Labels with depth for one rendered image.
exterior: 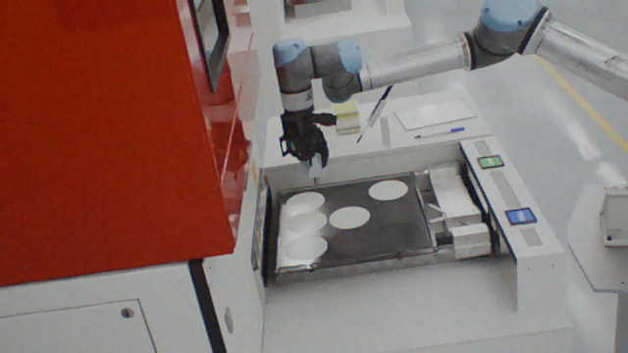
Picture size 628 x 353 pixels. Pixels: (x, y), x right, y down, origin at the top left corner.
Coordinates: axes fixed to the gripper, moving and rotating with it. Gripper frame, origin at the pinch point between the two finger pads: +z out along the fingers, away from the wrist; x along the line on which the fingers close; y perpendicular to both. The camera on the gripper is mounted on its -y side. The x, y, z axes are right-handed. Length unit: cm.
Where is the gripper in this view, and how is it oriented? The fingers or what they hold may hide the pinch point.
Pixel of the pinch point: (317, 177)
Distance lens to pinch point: 171.3
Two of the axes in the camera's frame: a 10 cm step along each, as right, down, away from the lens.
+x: 8.0, 1.6, -5.8
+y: -5.8, 4.6, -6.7
